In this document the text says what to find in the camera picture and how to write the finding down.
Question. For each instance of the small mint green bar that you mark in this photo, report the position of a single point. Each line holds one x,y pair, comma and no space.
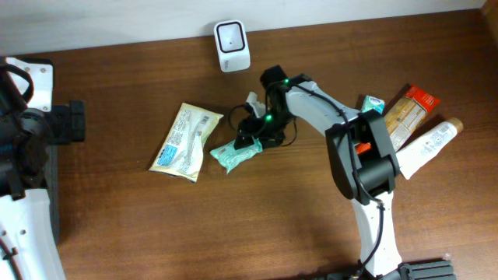
372,103

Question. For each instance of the black mesh basket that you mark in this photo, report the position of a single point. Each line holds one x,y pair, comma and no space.
51,178

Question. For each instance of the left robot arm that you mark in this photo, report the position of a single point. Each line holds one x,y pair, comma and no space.
32,129

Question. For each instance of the orange spaghetti package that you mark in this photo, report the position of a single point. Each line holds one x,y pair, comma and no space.
407,114

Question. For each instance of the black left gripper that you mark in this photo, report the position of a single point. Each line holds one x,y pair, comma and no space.
80,120

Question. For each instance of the wooden side panel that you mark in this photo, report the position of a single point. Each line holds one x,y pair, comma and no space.
489,11

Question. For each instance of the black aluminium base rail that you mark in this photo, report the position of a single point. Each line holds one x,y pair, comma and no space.
436,269

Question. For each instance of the teal snack packet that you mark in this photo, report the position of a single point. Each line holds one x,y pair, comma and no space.
229,157

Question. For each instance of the white Pantene tube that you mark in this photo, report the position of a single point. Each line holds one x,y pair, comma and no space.
420,151

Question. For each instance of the cream wipes packet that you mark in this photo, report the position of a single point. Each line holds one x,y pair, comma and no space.
182,152

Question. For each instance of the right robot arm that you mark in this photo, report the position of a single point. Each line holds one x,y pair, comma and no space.
362,158

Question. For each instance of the white cube barcode scanner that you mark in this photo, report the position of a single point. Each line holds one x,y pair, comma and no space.
232,46

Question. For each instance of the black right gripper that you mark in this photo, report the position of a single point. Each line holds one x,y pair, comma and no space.
249,136

